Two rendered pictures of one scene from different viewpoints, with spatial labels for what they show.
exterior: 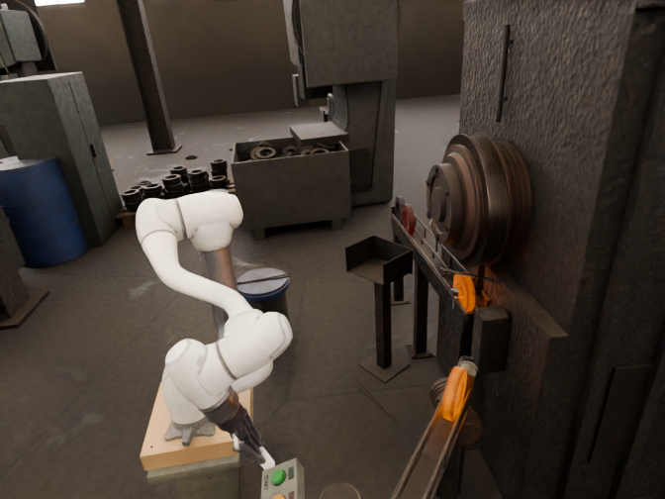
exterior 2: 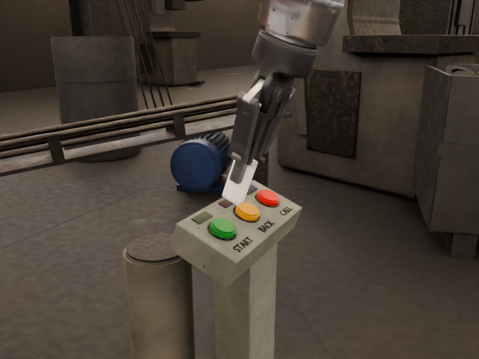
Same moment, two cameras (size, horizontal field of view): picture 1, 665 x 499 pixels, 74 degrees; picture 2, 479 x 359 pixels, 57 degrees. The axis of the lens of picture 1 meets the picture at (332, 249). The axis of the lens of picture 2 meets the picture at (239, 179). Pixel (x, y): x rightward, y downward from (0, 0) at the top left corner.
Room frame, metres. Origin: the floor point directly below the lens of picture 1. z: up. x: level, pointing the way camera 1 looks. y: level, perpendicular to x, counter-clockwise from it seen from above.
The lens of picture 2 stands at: (1.31, 0.55, 0.88)
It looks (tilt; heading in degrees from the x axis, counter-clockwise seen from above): 18 degrees down; 213
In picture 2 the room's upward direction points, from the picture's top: straight up
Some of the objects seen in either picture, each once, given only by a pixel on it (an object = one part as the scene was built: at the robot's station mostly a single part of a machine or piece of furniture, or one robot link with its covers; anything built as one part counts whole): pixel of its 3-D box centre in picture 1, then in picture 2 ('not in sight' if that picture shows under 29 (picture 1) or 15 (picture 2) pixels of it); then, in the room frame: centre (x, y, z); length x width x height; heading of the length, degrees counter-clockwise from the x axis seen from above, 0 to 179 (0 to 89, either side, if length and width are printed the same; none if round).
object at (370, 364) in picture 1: (380, 310); not in sight; (1.94, -0.22, 0.36); 0.26 x 0.20 x 0.72; 38
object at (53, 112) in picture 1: (69, 161); not in sight; (4.20, 2.40, 0.75); 0.70 x 0.48 x 1.50; 3
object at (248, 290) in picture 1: (266, 311); not in sight; (2.23, 0.42, 0.22); 0.32 x 0.32 x 0.43
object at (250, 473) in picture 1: (208, 466); not in sight; (1.23, 0.57, 0.16); 0.40 x 0.40 x 0.31; 7
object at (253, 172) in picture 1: (291, 181); not in sight; (4.18, 0.35, 0.39); 1.03 x 0.83 x 0.79; 97
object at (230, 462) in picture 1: (199, 436); not in sight; (1.23, 0.57, 0.33); 0.32 x 0.32 x 0.04; 7
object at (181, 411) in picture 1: (188, 384); not in sight; (1.24, 0.56, 0.59); 0.18 x 0.16 x 0.22; 114
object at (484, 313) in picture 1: (490, 340); not in sight; (1.24, -0.53, 0.68); 0.11 x 0.08 x 0.24; 93
